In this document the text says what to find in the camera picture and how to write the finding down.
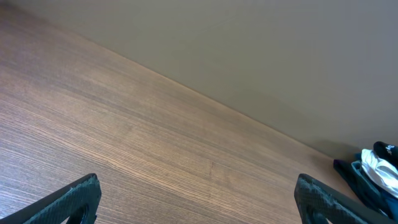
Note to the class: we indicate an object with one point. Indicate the grey denim folded garment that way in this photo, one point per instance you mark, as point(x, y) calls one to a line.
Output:
point(368, 193)

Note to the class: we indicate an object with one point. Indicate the white t-shirt black lettering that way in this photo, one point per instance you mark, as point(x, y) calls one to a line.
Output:
point(381, 172)

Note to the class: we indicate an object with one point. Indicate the black folded garment in pile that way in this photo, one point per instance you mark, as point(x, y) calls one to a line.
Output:
point(349, 173)

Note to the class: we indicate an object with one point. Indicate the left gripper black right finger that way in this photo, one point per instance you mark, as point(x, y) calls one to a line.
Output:
point(319, 203)

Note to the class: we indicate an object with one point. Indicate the navy blue folded garment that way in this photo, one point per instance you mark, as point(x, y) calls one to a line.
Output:
point(391, 202)

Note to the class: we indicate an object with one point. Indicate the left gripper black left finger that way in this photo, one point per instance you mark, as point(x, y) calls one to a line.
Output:
point(76, 202)

